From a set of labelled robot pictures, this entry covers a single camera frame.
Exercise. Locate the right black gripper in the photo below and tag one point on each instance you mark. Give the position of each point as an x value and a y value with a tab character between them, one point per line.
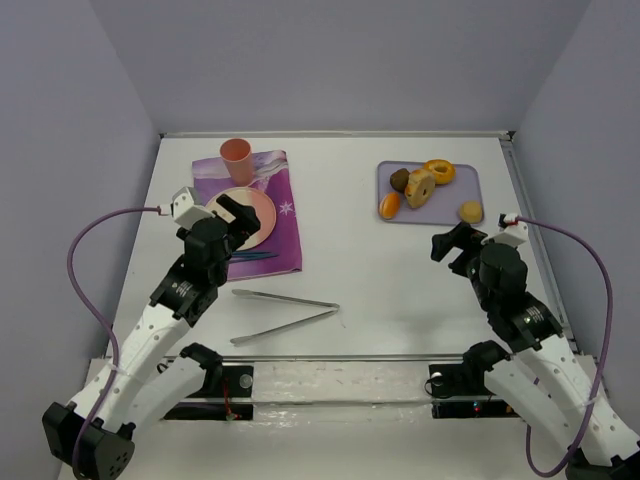
461	248

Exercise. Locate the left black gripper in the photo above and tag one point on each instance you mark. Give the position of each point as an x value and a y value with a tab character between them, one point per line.
239	218

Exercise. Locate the pale bagel bread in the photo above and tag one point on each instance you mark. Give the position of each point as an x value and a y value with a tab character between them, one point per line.
420	187

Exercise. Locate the metal tongs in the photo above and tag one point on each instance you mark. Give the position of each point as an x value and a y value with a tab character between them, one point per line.
272	314

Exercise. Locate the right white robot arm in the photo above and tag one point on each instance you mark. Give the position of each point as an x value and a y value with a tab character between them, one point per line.
532	366

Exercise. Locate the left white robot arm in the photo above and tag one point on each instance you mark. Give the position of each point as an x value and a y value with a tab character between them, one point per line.
94	432

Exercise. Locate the orange bread roll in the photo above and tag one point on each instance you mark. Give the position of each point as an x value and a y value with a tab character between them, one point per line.
389	205

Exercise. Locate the pink cream plate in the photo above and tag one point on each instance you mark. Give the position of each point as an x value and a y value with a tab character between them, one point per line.
260	201

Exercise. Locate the dark blue fork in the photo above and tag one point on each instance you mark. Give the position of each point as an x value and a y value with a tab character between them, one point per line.
247	256

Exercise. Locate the small yellow muffin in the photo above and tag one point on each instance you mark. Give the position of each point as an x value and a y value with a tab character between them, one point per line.
471	212

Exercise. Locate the lavender tray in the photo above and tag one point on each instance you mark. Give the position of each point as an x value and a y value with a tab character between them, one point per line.
443	206

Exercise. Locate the purple placemat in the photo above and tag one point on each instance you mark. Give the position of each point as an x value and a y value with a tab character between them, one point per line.
276	248

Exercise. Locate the pink cup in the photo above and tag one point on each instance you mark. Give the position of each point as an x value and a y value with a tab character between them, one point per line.
237	156

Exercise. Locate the glazed yellow donut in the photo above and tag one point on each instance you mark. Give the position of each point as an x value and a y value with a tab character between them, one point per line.
442	170

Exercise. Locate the brown chocolate bun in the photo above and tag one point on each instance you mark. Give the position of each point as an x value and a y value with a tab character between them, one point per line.
399	180

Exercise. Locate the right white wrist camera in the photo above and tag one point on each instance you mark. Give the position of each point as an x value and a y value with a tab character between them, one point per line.
512	232

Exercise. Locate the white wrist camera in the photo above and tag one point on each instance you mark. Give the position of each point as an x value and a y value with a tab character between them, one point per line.
187	209
512	232

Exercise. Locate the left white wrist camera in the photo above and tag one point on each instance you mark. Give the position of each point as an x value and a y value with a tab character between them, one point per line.
187	209

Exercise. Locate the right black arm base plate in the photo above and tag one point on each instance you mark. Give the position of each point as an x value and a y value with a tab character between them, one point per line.
457	393

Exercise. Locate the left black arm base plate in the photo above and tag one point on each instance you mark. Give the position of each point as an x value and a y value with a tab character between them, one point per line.
225	395

